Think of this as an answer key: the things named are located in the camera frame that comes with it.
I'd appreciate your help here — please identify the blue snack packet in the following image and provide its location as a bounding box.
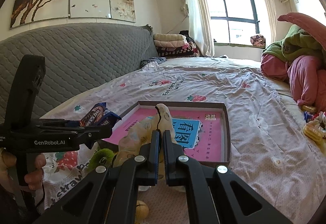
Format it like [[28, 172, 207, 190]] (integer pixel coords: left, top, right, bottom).
[[80, 103, 122, 127]]

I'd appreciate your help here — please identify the green fuzzy ring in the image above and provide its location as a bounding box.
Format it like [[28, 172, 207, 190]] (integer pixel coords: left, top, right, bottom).
[[87, 148, 117, 171]]

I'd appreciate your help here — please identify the walnut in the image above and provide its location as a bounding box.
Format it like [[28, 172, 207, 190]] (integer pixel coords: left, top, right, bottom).
[[135, 200, 149, 223]]

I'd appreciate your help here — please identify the person's left hand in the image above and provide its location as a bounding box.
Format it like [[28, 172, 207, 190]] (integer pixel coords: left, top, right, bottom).
[[0, 148, 47, 194]]

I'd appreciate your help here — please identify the pink and blue book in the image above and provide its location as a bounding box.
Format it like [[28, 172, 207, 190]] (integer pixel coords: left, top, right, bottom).
[[105, 106, 224, 162]]

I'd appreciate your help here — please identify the grey quilted headboard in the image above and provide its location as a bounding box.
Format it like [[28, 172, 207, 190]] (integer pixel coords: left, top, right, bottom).
[[1, 23, 157, 120]]

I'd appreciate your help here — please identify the grey cardboard tray box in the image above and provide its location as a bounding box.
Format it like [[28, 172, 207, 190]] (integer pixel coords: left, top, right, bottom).
[[104, 101, 230, 167]]

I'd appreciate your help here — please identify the pink strawberry bed sheet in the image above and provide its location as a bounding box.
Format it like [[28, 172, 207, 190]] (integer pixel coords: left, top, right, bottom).
[[46, 58, 325, 223]]

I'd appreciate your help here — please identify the blue patterned cloth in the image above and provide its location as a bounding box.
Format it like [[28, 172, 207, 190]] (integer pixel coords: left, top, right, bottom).
[[140, 57, 167, 68]]

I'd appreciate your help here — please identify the stack of folded blankets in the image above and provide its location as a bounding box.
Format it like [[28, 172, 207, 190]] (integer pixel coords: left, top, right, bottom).
[[154, 34, 201, 58]]

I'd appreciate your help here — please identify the yellow snack pile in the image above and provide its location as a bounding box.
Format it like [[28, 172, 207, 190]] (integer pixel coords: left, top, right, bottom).
[[302, 105, 325, 155]]

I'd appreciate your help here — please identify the cream left curtain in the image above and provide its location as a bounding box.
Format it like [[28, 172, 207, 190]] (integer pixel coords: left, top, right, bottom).
[[186, 0, 215, 57]]

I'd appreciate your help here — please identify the cream curtain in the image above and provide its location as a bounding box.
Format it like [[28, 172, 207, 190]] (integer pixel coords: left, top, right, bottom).
[[264, 0, 277, 43], [186, 0, 215, 57]]

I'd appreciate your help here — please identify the pink quilt pile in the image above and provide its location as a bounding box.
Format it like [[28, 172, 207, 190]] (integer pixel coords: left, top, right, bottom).
[[261, 12, 325, 111]]

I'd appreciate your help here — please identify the floral cloth on windowsill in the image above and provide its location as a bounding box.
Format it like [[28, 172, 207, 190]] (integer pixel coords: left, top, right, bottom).
[[250, 34, 266, 47]]

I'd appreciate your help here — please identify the green blanket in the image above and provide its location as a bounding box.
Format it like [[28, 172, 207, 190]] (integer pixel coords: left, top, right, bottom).
[[262, 25, 325, 62]]

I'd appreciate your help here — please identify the cream right curtain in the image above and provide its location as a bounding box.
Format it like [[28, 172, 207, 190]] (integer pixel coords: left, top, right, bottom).
[[264, 0, 277, 43]]

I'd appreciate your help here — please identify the window with dark frame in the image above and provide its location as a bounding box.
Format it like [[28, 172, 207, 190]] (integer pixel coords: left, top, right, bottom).
[[211, 0, 260, 33]]

